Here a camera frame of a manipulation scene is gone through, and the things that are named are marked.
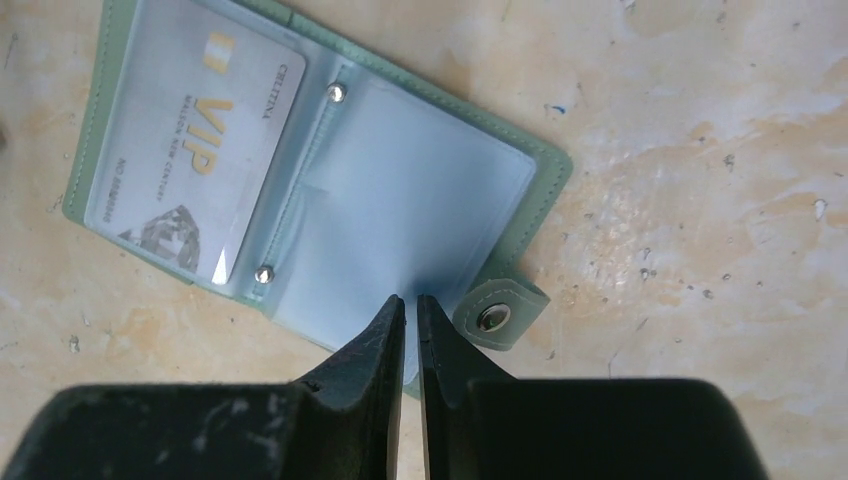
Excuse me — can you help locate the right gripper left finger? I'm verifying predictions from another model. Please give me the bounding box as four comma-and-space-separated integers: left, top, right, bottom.
3, 296, 405, 479

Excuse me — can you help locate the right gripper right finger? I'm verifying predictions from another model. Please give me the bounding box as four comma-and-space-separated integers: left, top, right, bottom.
417, 295, 767, 479

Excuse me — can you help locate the green leather card holder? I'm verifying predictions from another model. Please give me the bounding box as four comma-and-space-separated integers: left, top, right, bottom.
63, 1, 573, 395

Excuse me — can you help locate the white VIP card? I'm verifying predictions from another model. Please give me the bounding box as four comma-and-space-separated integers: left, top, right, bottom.
85, 21, 306, 285

